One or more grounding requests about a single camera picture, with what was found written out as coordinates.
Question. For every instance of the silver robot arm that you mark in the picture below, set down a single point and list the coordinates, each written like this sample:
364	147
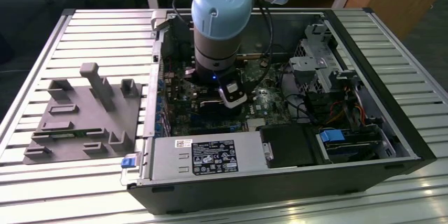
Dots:
216	24

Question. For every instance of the black RAM stick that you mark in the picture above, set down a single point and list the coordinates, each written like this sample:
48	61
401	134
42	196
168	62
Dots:
209	96

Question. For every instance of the black graphics card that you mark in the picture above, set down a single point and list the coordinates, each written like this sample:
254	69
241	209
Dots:
214	112

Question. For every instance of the coin cell battery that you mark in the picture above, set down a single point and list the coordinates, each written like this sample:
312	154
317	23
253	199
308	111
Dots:
264	63

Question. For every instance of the green motherboard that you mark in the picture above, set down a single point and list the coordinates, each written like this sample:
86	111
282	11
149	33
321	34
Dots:
269	108

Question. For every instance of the silver chipset heat sink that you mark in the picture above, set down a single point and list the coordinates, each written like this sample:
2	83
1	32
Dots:
254	123

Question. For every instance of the grey case latch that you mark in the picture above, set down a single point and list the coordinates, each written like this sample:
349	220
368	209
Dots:
157	20

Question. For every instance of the silver power supply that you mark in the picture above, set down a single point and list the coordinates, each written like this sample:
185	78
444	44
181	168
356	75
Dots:
170	155

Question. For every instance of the metal drive cage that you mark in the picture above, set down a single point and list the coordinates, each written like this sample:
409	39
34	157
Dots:
314	64

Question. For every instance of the grey parts rack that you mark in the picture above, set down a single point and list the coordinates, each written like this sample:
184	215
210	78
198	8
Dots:
86	119

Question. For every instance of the blue case clip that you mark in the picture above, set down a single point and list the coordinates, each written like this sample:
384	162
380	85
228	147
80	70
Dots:
126	163

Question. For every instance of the blue disk carrier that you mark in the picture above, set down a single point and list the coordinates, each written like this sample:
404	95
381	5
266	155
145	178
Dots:
332	135

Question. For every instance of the green RAM stick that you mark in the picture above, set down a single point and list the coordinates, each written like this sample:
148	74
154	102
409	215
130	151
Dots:
64	136

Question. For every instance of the black open PC case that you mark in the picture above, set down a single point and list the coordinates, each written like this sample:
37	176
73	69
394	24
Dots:
244	195

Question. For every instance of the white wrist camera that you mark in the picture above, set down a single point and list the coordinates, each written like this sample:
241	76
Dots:
233	95

